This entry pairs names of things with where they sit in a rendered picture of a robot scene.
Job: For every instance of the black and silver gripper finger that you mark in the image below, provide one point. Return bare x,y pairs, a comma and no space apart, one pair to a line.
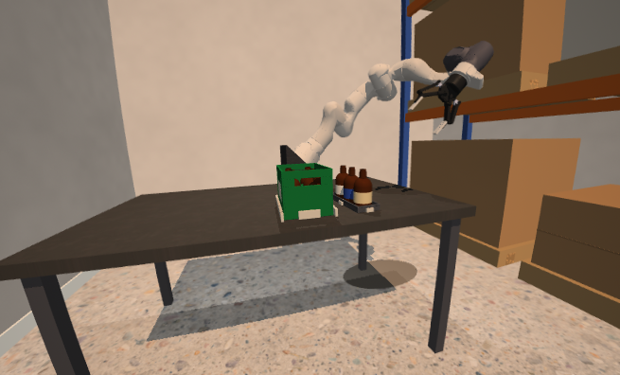
448,113
421,95

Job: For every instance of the green bottle crate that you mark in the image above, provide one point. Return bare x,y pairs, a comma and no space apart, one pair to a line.
296,199

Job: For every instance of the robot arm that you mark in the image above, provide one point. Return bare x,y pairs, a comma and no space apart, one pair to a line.
466,60

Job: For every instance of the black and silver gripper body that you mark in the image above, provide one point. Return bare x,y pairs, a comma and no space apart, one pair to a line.
455,84

